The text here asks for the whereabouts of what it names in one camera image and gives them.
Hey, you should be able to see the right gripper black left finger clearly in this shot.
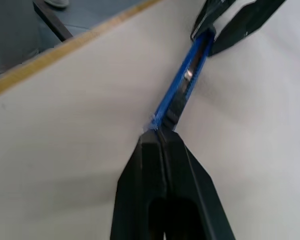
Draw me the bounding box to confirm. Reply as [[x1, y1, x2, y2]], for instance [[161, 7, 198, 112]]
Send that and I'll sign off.
[[109, 131, 169, 240]]

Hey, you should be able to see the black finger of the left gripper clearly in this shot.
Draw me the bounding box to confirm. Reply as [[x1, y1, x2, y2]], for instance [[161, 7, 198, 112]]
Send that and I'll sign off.
[[190, 0, 237, 41], [209, 0, 287, 57]]

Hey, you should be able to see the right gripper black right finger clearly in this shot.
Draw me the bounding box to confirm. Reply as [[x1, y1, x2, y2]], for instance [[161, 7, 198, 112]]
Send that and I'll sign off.
[[157, 130, 236, 240]]

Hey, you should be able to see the blue box cutter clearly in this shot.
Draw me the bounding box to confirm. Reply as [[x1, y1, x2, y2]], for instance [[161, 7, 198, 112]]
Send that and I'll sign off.
[[143, 29, 216, 133]]

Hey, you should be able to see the white shoe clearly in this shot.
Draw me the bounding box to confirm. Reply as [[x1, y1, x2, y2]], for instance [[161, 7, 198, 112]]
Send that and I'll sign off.
[[43, 0, 70, 9]]

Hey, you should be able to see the black bar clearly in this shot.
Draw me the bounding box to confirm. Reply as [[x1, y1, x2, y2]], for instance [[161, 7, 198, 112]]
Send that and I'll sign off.
[[32, 0, 74, 42]]

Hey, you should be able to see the grey cylindrical stand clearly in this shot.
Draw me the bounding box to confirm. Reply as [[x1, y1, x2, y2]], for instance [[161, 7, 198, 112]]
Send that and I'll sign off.
[[0, 0, 41, 75]]

